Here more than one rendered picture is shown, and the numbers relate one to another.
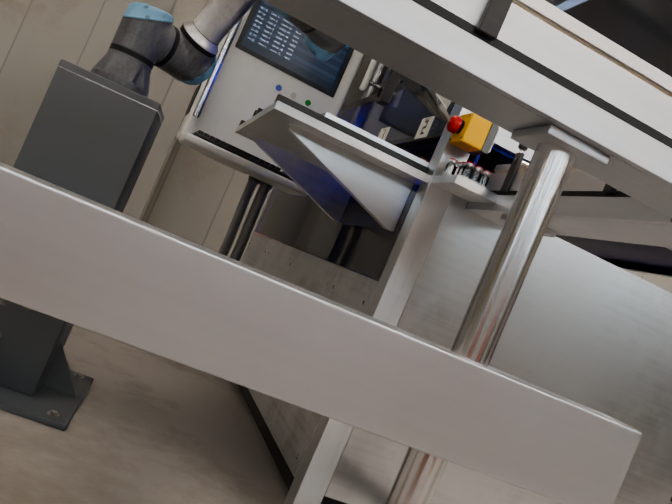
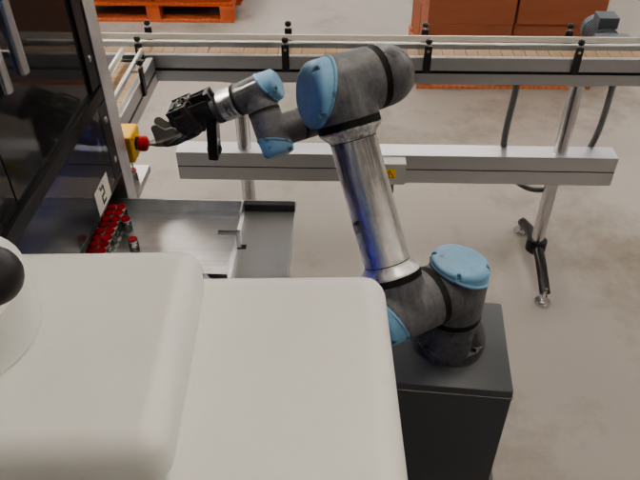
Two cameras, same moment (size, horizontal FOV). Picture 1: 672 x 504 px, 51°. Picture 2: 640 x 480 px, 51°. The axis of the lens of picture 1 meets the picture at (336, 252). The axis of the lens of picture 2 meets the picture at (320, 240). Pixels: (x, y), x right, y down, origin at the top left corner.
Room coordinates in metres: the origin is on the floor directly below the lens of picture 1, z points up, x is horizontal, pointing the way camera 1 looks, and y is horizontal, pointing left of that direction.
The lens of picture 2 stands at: (2.80, 0.73, 1.86)
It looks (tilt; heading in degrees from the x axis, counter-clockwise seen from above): 40 degrees down; 198
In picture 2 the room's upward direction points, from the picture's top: straight up
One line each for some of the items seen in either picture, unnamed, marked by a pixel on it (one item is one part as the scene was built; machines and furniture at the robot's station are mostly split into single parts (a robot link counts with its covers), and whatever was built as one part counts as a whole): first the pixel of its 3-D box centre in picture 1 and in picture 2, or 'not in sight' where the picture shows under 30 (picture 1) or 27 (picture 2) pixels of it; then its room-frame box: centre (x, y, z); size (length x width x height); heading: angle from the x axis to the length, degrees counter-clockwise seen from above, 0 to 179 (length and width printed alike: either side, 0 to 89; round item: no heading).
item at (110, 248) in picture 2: not in sight; (113, 235); (1.83, -0.09, 0.90); 0.18 x 0.02 x 0.05; 15
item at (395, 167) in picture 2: not in sight; (389, 170); (0.79, 0.32, 0.50); 0.12 x 0.05 x 0.09; 106
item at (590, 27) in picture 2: not in sight; (605, 37); (0.33, 0.97, 0.90); 0.28 x 0.12 x 0.14; 16
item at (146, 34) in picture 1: (145, 32); (454, 283); (1.81, 0.68, 0.96); 0.13 x 0.12 x 0.14; 138
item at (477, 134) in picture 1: (472, 134); (123, 143); (1.60, -0.18, 0.99); 0.08 x 0.07 x 0.07; 106
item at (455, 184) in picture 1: (469, 191); (117, 181); (1.60, -0.22, 0.87); 0.14 x 0.13 x 0.02; 106
